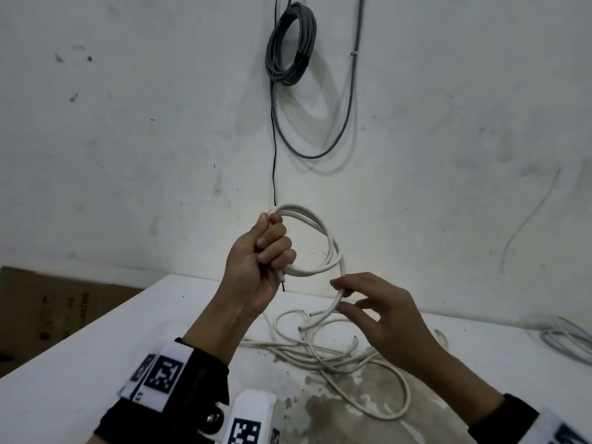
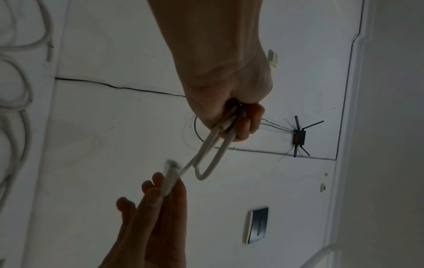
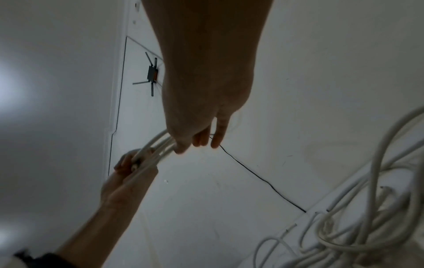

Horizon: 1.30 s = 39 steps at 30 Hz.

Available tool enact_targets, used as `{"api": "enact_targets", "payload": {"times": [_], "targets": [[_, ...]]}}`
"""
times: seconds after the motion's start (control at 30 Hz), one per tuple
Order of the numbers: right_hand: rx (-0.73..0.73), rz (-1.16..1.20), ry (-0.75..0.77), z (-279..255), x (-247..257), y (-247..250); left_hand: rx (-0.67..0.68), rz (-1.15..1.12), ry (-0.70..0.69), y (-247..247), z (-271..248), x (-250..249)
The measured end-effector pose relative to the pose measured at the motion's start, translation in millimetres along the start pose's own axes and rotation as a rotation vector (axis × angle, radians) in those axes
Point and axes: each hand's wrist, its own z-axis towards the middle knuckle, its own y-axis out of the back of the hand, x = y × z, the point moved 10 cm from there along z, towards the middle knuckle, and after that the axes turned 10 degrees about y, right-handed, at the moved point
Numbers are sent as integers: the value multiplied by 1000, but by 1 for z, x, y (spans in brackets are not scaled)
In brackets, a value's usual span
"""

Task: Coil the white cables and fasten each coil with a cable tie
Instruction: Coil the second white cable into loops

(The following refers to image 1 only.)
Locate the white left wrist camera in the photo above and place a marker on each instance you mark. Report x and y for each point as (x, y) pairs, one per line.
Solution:
(249, 411)

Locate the person's left hand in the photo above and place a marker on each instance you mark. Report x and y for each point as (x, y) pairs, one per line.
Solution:
(254, 272)

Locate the person's right forearm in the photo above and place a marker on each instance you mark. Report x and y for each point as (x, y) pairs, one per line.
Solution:
(458, 383)

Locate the person's right hand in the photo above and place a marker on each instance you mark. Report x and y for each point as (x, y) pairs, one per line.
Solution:
(397, 323)

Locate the person's left forearm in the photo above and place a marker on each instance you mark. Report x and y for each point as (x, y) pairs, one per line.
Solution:
(222, 332)

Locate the brown cardboard box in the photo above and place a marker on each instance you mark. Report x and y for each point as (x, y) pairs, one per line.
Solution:
(55, 319)

